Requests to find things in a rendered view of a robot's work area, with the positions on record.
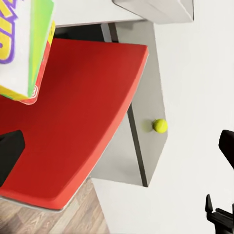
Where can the desk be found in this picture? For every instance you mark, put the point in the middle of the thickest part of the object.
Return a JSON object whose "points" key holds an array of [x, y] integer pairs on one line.
{"points": [[135, 149]]}

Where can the board game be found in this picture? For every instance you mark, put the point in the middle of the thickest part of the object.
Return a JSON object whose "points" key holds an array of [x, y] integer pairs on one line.
{"points": [[26, 32]]}

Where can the toy box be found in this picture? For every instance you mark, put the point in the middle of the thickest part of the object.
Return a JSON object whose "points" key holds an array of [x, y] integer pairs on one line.
{"points": [[161, 11]]}

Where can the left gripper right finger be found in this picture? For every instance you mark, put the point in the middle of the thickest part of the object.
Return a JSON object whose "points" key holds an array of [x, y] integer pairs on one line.
{"points": [[226, 145]]}

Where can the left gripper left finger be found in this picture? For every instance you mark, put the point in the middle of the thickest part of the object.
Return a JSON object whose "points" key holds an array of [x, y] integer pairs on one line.
{"points": [[12, 145]]}

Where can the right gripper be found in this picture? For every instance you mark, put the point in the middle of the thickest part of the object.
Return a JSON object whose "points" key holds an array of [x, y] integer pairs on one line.
{"points": [[222, 224]]}

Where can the swivel chair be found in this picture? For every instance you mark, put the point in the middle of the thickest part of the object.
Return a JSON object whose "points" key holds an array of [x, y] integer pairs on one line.
{"points": [[85, 92]]}

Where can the tennis ball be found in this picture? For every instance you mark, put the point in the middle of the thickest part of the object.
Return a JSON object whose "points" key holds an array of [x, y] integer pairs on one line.
{"points": [[160, 126]]}

